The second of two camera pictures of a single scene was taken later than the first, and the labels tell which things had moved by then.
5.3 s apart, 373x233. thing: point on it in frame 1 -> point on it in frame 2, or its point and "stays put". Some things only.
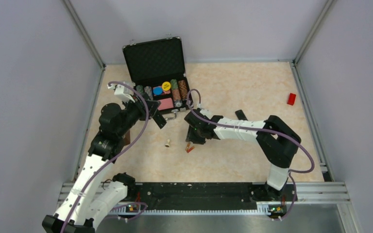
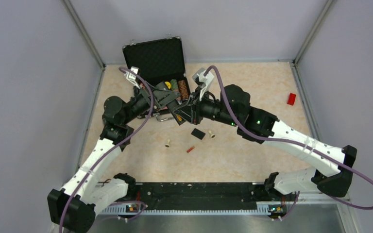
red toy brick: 291,98 stays put
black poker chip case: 156,68 stays put
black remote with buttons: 159,120 -> 181,111
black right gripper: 192,138 -> 196,106
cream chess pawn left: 168,144 stays put
